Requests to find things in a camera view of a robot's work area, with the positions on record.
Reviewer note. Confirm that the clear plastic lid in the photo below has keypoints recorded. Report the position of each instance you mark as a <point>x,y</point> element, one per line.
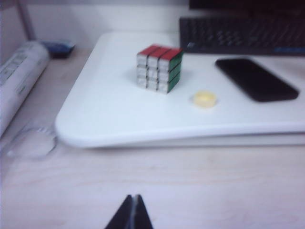
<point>33,143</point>

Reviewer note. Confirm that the Rubik's cube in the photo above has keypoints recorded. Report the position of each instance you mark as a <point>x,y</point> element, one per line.
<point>158,69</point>

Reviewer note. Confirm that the white desk riser platform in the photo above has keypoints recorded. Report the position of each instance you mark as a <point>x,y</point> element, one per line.
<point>143,119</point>

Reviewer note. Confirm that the small blue box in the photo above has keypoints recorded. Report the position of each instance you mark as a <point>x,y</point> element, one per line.
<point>59,47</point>

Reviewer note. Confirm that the black computer monitor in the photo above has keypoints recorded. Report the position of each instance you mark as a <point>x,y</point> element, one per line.
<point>245,4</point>

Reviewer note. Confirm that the beige eraser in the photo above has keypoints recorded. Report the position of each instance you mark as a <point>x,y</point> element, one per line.
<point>203,99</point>

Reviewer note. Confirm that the white printed paper roll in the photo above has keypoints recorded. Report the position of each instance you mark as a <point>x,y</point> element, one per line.
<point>19,76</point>

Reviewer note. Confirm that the black computer keyboard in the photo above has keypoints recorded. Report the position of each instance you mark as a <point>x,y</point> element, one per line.
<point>238,35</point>

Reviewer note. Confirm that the grey partition frame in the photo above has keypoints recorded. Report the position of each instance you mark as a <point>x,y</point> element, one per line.
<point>26,19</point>

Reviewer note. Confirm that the black flat case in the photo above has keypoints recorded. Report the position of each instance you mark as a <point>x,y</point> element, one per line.
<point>257,80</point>

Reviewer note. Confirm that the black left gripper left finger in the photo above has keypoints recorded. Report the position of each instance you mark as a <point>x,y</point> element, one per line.
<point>121,214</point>

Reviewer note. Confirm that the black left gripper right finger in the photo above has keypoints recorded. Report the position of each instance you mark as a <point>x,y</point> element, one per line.
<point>141,214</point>

